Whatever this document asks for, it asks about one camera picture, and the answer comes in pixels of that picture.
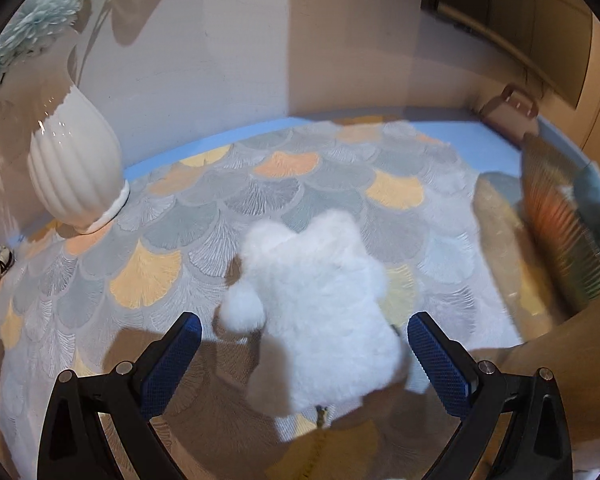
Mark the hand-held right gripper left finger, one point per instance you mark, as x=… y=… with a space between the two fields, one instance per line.
x=172 y=365

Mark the white fluffy plush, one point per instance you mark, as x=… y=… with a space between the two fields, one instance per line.
x=320 y=320

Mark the blue artificial flowers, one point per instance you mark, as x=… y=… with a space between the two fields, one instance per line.
x=35 y=20

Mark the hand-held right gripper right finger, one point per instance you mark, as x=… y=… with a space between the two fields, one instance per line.
x=437 y=365

